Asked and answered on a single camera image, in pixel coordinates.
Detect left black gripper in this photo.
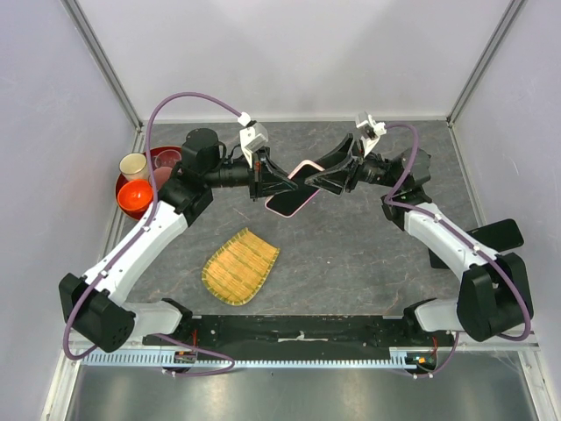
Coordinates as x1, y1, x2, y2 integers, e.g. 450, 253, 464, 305
205, 146, 297, 202

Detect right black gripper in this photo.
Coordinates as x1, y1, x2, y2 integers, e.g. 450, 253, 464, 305
305, 132, 401, 196

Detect pink case smartphone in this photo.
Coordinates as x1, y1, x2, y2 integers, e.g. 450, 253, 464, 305
265, 160, 324, 218

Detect black smartphone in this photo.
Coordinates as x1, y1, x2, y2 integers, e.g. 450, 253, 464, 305
466, 218, 524, 253

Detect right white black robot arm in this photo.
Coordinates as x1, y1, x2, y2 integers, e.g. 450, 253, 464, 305
305, 136, 534, 346

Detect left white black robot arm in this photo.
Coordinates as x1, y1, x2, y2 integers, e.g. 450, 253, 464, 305
59, 122, 297, 353

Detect small red lidded dish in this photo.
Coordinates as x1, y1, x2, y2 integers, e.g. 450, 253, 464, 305
153, 148, 181, 168

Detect dark red small saucer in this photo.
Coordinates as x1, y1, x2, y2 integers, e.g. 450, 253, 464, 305
153, 167, 172, 189

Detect red round lacquer tray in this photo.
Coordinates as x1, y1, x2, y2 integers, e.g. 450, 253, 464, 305
115, 146, 181, 220

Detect woven bamboo tray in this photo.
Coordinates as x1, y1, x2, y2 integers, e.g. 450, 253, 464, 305
202, 228, 280, 306

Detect beige cup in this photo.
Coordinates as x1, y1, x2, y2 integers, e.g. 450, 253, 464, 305
119, 153, 149, 182

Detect orange bowl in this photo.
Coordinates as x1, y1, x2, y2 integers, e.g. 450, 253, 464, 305
117, 179, 153, 213

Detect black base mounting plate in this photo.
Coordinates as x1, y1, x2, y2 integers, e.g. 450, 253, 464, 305
171, 315, 453, 361

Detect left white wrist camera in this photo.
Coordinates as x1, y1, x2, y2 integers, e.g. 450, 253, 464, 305
238, 112, 269, 168

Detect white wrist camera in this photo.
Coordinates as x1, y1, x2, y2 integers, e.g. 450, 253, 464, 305
355, 111, 387, 156
238, 112, 269, 168

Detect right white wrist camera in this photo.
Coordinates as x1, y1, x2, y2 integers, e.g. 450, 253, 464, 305
355, 111, 387, 156

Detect slotted cable duct rail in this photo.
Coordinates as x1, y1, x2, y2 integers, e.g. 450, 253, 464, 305
82, 346, 417, 370

